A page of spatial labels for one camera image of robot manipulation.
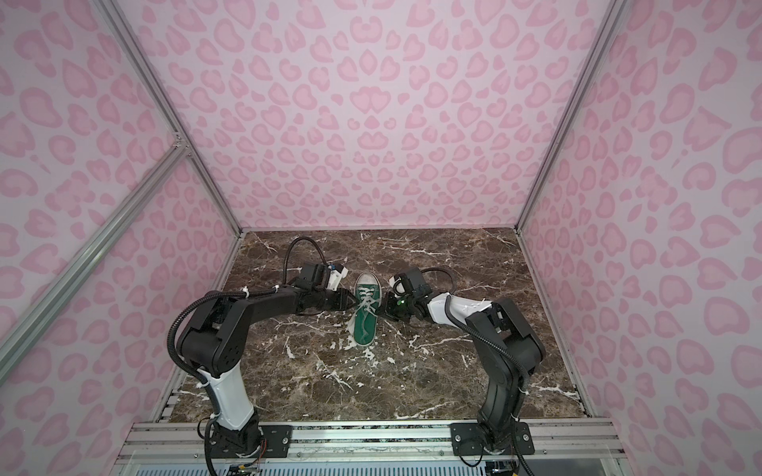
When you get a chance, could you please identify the white shoelace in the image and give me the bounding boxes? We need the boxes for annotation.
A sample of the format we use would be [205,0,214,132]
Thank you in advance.
[355,285,381,319]

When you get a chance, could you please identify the green canvas sneaker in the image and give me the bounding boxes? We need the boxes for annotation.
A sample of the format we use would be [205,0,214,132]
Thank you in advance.
[353,273,382,346]

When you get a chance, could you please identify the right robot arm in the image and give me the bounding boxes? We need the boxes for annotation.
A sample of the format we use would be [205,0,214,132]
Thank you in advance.
[380,292,547,454]

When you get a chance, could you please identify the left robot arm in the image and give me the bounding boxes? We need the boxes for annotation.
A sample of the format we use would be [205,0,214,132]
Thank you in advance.
[167,286,359,472]

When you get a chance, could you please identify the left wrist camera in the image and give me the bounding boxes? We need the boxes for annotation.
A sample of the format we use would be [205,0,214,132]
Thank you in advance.
[293,264,348,292]

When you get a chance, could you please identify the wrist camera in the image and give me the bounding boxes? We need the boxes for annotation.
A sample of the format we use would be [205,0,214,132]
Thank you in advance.
[390,268,432,298]
[293,264,348,292]

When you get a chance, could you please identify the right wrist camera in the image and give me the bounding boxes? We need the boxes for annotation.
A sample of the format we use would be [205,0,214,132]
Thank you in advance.
[390,268,432,298]

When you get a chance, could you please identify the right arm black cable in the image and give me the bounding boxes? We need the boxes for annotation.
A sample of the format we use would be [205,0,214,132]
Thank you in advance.
[416,266,537,476]

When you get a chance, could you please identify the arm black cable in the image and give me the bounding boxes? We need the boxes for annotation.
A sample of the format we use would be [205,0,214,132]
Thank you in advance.
[416,266,537,476]
[165,236,329,418]

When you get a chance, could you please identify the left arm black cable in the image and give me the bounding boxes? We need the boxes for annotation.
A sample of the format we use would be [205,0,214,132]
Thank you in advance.
[165,236,329,418]

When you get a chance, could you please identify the aluminium diagonal frame bar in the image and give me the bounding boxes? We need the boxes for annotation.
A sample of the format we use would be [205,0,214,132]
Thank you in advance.
[1,140,188,382]

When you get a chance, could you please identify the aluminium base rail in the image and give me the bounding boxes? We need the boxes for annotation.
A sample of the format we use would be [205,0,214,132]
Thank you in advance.
[112,417,626,476]

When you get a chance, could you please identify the aluminium corner post left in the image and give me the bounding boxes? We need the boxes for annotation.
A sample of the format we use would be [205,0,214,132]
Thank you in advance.
[93,0,244,238]

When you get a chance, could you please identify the aluminium corner post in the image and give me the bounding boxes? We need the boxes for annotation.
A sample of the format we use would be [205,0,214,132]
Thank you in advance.
[514,0,632,235]
[93,0,244,238]

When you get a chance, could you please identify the aluminium corner post right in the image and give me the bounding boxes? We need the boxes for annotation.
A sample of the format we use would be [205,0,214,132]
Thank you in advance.
[514,0,632,235]

